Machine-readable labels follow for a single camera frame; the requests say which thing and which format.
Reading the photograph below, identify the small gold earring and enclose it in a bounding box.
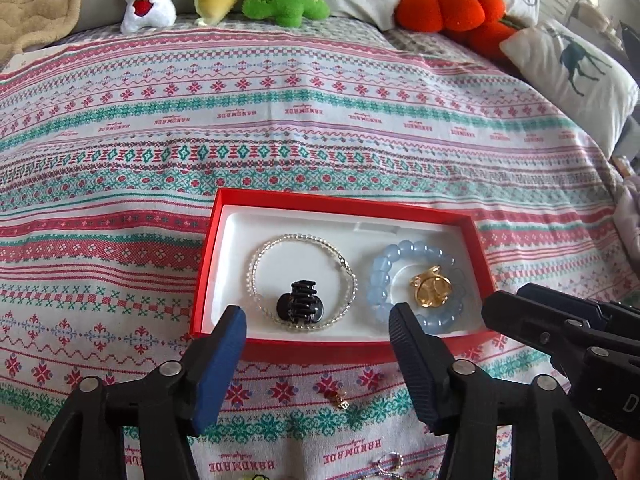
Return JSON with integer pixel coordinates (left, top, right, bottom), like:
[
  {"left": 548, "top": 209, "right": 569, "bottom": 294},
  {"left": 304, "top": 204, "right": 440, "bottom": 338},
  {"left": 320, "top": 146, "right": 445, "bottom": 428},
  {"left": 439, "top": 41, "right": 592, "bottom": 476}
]
[{"left": 323, "top": 389, "right": 349, "bottom": 411}]

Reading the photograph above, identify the gold hair clip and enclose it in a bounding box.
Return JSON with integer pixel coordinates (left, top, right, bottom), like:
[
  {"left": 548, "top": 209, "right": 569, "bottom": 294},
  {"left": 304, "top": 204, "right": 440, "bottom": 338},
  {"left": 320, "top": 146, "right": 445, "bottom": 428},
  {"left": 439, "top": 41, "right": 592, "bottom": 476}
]
[{"left": 409, "top": 266, "right": 452, "bottom": 309}]

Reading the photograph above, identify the silver ring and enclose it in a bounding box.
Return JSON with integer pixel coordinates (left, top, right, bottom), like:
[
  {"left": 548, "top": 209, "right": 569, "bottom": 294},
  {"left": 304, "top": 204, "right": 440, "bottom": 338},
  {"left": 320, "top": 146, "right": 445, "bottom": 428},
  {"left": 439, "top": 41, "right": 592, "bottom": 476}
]
[{"left": 374, "top": 450, "right": 406, "bottom": 476}]

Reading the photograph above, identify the blue bead bracelet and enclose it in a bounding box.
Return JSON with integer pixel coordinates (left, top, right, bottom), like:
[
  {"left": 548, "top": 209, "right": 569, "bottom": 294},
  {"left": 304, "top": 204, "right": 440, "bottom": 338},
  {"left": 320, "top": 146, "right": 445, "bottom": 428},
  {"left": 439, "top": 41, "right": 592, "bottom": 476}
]
[{"left": 366, "top": 238, "right": 471, "bottom": 335}]

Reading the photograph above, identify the lavender cloth pile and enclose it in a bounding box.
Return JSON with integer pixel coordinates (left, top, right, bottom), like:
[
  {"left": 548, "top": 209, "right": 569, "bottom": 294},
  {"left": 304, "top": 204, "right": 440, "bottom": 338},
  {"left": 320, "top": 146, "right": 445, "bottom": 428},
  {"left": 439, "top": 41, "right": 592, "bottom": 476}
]
[{"left": 612, "top": 156, "right": 640, "bottom": 263}]

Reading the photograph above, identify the black hair claw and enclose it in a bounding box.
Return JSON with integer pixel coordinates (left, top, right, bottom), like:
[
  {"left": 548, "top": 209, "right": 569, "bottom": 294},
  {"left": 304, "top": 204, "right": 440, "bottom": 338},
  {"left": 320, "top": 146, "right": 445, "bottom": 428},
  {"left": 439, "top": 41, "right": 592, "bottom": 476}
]
[{"left": 277, "top": 280, "right": 324, "bottom": 325}]

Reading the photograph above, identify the patterned bed cloth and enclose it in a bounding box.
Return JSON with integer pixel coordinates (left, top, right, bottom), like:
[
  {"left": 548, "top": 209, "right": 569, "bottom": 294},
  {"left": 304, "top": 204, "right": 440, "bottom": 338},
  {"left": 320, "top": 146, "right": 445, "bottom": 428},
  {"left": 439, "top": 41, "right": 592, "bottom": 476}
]
[{"left": 1, "top": 28, "right": 639, "bottom": 479}]

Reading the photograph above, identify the red jewelry box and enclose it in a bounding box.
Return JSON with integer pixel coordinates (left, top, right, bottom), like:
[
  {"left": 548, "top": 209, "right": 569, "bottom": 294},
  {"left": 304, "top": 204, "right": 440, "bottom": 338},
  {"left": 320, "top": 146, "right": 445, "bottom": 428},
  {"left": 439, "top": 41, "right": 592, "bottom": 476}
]
[{"left": 190, "top": 188, "right": 494, "bottom": 364}]

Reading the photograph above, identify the orange pumpkin plush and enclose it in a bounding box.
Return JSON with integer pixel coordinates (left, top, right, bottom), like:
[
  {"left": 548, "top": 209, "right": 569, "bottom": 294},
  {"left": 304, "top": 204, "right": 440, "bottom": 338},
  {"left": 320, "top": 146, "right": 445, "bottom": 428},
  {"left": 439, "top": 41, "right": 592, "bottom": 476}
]
[{"left": 395, "top": 0, "right": 516, "bottom": 63}]

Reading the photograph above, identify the white deer pillow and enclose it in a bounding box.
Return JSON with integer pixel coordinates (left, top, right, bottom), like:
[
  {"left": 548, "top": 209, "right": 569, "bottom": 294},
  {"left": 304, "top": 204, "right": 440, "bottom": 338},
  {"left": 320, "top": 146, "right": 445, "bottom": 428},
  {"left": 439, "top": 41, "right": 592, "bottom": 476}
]
[{"left": 500, "top": 18, "right": 639, "bottom": 157}]

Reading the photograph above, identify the clear bead bracelet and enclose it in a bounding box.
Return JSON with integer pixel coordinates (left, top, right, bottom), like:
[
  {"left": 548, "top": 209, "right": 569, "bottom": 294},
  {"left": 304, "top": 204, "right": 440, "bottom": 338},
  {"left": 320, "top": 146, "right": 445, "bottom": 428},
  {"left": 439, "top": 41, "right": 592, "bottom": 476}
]
[{"left": 245, "top": 232, "right": 359, "bottom": 333}]

